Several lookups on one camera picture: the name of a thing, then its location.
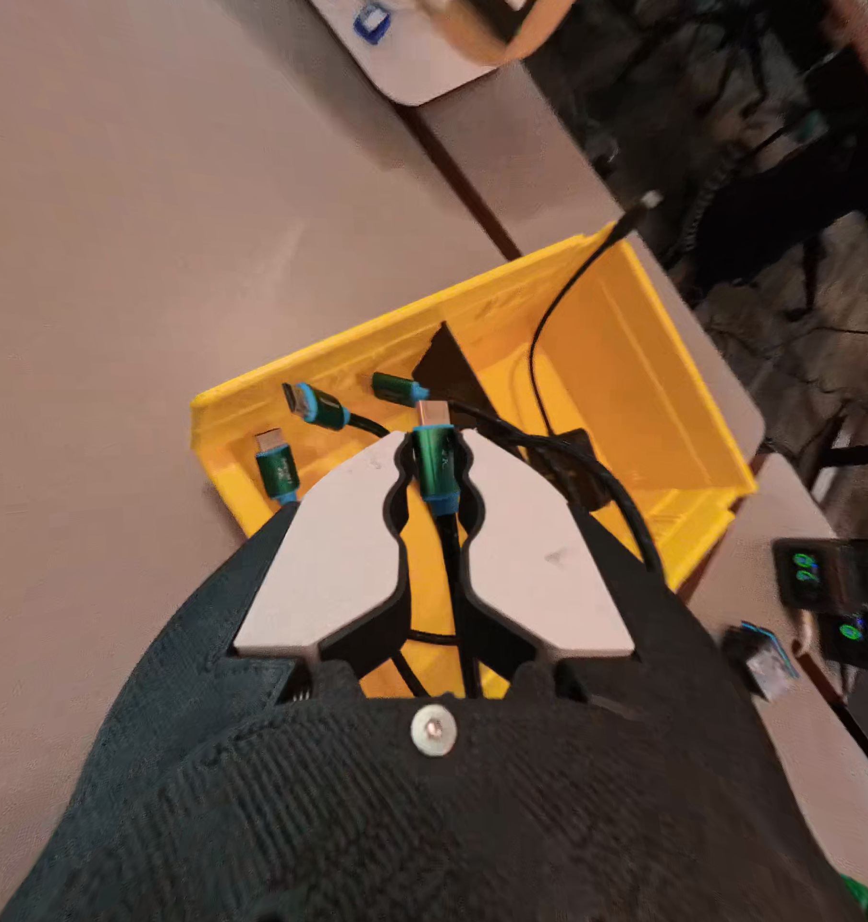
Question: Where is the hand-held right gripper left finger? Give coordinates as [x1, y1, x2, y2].
[232, 431, 415, 676]

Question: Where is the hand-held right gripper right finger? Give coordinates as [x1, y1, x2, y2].
[455, 428, 636, 676]

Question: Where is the green plug black cable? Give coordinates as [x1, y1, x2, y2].
[254, 428, 303, 507]
[281, 381, 393, 439]
[410, 400, 487, 700]

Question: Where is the yellow plastic bin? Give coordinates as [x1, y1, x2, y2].
[189, 219, 759, 701]

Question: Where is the thin black cable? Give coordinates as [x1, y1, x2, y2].
[527, 190, 664, 437]

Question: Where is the small black blue battery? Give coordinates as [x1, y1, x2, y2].
[721, 621, 801, 703]

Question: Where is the black chair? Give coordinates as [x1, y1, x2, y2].
[664, 65, 868, 325]

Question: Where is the small blue object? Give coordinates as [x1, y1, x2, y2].
[352, 3, 393, 46]

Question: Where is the cardboard box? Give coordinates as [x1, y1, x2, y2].
[418, 0, 576, 67]

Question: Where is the black HDMI switch box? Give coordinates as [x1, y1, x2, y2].
[370, 371, 667, 586]

